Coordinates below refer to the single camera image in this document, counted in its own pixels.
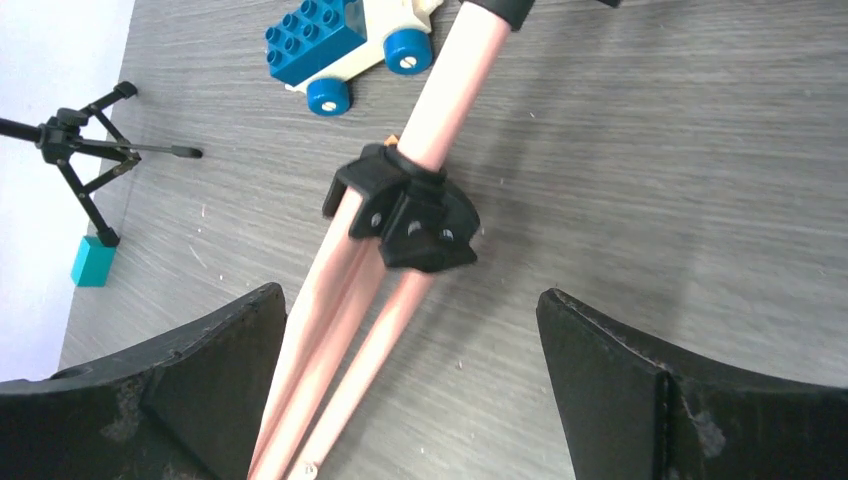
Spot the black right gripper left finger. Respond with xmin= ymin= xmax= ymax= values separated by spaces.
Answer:
xmin=1 ymin=283 xmax=287 ymax=479

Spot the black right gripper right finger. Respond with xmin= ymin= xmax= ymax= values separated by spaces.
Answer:
xmin=536 ymin=289 xmax=847 ymax=479

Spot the pink music stand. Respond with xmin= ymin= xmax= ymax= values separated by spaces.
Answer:
xmin=248 ymin=1 xmax=531 ymax=479

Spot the teal block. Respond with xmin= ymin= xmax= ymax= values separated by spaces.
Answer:
xmin=71 ymin=236 xmax=117 ymax=288

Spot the pink microphone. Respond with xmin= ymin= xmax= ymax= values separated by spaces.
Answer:
xmin=0 ymin=81 xmax=204 ymax=248

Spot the blue white toy car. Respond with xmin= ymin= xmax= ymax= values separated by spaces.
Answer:
xmin=264 ymin=0 xmax=442 ymax=117

